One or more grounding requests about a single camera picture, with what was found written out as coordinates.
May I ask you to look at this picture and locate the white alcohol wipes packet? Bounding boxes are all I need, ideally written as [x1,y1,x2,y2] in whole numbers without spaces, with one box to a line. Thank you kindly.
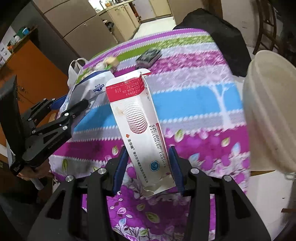
[58,70,114,117]

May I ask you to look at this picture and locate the red white medicine box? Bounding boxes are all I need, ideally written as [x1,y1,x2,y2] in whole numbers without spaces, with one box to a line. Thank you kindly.
[106,68,175,197]

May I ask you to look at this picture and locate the beige kitchen cabinets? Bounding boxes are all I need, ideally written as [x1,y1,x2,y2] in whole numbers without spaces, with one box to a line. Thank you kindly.
[98,1,172,43]

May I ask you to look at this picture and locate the white round trash basin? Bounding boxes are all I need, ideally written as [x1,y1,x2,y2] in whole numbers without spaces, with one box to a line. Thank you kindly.
[242,50,295,174]

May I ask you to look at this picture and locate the person's hand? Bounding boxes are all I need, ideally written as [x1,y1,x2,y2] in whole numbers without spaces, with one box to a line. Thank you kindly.
[17,159,54,181]

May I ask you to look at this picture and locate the orange wooden cabinet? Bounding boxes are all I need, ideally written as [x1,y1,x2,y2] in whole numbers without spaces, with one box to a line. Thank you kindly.
[0,39,70,160]

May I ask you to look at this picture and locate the white plastic shopping bag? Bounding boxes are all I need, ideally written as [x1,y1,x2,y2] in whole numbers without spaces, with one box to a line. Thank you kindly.
[67,58,88,89]

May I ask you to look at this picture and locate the grey refrigerator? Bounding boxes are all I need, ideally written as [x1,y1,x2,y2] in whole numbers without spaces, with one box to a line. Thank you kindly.
[11,0,116,73]

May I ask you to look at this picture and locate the piece of yellow bread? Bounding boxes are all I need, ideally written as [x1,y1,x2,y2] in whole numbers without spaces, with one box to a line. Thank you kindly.
[103,56,120,68]

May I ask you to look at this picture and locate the black cigarette pack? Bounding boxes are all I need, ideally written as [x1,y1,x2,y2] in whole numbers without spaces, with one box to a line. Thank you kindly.
[135,48,162,69]

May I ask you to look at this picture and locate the black cloth covered seat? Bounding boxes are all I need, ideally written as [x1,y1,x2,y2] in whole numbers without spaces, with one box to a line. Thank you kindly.
[174,8,251,77]

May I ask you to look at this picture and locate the dark wooden chair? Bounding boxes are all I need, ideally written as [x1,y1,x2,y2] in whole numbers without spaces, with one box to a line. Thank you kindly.
[253,0,283,55]

